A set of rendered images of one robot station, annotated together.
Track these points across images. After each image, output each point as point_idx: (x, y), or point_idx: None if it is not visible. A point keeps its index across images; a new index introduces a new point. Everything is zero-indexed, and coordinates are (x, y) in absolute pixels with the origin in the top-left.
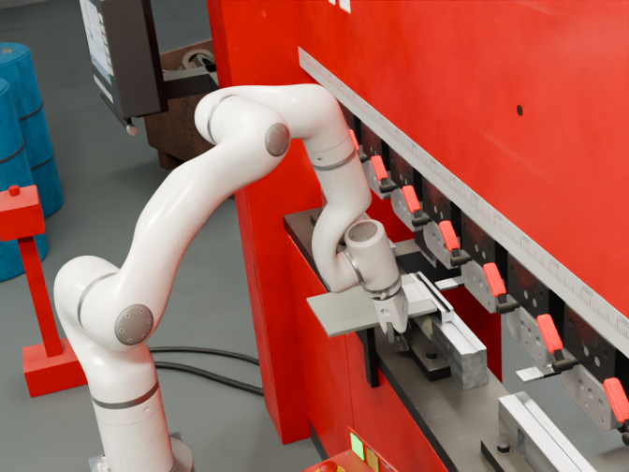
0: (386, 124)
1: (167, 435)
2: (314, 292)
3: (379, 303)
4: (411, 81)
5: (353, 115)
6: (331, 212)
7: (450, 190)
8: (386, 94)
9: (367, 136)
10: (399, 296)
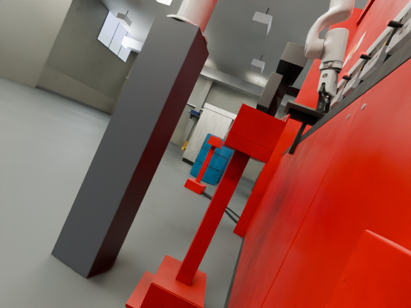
0: (358, 61)
1: (204, 14)
2: (281, 162)
3: (325, 70)
4: (390, 11)
5: (337, 88)
6: (329, 10)
7: (399, 17)
8: (365, 47)
9: (341, 85)
10: (335, 77)
